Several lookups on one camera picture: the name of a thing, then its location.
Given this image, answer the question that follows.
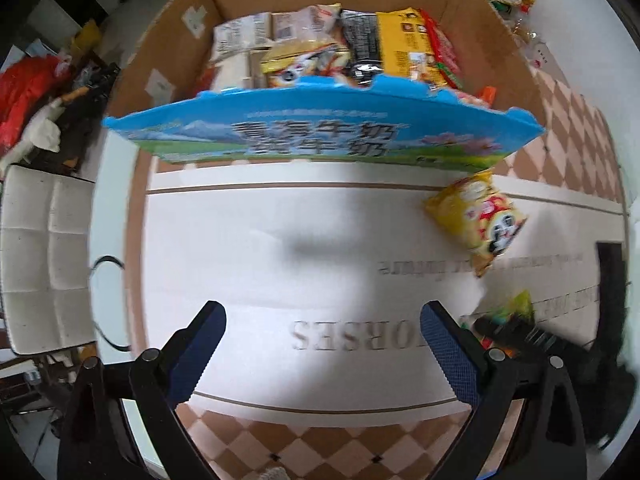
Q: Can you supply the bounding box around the gold panda snack packet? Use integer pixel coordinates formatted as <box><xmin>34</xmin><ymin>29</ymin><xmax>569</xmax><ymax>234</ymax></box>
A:
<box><xmin>261</xmin><ymin>41</ymin><xmax>352</xmax><ymax>89</ymax></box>

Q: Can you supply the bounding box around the blue printed cardboard box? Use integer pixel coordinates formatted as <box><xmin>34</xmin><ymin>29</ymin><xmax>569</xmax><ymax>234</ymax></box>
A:
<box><xmin>102</xmin><ymin>0</ymin><xmax>546</xmax><ymax>172</ymax></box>

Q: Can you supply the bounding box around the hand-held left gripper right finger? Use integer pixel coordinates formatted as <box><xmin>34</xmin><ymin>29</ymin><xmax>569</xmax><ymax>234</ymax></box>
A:
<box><xmin>420</xmin><ymin>301</ymin><xmax>588</xmax><ymax>480</ymax></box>

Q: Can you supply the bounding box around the yellow bin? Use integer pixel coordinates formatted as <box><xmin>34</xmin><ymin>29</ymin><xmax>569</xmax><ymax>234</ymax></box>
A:
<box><xmin>74</xmin><ymin>19</ymin><xmax>104</xmax><ymax>52</ymax></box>

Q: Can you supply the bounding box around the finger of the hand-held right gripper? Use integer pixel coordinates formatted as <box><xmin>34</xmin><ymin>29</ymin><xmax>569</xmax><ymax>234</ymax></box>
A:
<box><xmin>473</xmin><ymin>319</ymin><xmax>557</xmax><ymax>357</ymax></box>

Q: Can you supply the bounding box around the red plastic bag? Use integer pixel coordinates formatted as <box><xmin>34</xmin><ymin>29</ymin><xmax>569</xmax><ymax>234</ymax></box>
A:
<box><xmin>0</xmin><ymin>56</ymin><xmax>72</xmax><ymax>147</ymax></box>

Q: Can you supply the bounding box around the yellow panda snack packet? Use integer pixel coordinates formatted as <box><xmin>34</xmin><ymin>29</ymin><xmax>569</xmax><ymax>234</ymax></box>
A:
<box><xmin>424</xmin><ymin>171</ymin><xmax>529</xmax><ymax>279</ymax></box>

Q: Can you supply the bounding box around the beige snack packet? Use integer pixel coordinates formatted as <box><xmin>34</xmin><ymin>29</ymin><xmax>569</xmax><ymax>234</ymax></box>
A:
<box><xmin>210</xmin><ymin>14</ymin><xmax>274</xmax><ymax>60</ymax></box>

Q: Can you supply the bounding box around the black snack packet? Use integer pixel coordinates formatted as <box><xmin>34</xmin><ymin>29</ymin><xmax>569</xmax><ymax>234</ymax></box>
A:
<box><xmin>340</xmin><ymin>9</ymin><xmax>384</xmax><ymax>87</ymax></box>

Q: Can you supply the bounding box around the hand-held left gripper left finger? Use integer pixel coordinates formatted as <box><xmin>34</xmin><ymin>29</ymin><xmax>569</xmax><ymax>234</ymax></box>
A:
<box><xmin>57</xmin><ymin>301</ymin><xmax>227</xmax><ymax>480</ymax></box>

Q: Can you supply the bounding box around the black cable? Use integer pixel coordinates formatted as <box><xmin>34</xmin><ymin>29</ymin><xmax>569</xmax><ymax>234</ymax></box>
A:
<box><xmin>89</xmin><ymin>256</ymin><xmax>132</xmax><ymax>352</ymax></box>

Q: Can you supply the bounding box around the white cabinet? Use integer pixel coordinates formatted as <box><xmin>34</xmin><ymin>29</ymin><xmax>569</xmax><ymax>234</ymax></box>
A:
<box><xmin>24</xmin><ymin>0</ymin><xmax>112</xmax><ymax>32</ymax></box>

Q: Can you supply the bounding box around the white snack packet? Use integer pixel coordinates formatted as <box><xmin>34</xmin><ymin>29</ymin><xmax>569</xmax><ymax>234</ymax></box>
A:
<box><xmin>209</xmin><ymin>52</ymin><xmax>267</xmax><ymax>94</ymax></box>

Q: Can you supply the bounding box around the clear snack packet yellow edge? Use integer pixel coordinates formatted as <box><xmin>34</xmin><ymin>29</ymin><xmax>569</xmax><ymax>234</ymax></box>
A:
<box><xmin>271</xmin><ymin>4</ymin><xmax>342</xmax><ymax>45</ymax></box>

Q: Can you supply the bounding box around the red snack packet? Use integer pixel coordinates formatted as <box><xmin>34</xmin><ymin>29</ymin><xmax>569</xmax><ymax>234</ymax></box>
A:
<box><xmin>419</xmin><ymin>8</ymin><xmax>464</xmax><ymax>89</ymax></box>

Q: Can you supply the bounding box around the white padded chair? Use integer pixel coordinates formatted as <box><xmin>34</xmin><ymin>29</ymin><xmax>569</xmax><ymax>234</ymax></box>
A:
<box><xmin>0</xmin><ymin>164</ymin><xmax>99</xmax><ymax>357</ymax></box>

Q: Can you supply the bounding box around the large yellow snack packet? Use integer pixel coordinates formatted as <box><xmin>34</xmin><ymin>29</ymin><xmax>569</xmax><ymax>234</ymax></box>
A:
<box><xmin>375</xmin><ymin>7</ymin><xmax>437</xmax><ymax>84</ymax></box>

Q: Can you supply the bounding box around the green colourful snack packet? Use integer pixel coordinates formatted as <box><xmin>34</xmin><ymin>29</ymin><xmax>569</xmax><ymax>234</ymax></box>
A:
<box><xmin>492</xmin><ymin>289</ymin><xmax>537</xmax><ymax>324</ymax></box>

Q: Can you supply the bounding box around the white goose plush toy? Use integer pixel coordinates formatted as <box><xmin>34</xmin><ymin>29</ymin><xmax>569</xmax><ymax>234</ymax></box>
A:
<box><xmin>0</xmin><ymin>99</ymin><xmax>67</xmax><ymax>167</ymax></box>

